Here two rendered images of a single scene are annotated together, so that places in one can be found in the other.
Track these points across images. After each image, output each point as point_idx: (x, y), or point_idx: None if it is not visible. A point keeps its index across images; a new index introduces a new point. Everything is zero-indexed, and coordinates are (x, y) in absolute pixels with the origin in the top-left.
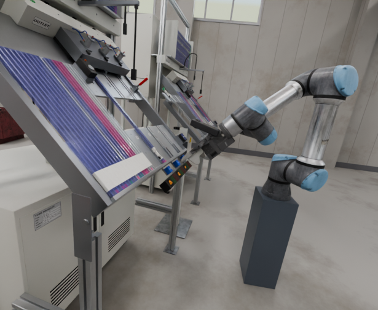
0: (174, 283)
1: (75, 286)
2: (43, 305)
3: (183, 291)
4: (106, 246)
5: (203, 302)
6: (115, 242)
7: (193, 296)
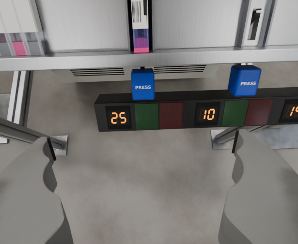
0: (170, 165)
1: (100, 74)
2: (22, 74)
3: (165, 179)
4: (150, 67)
5: (161, 208)
6: (169, 71)
7: (163, 193)
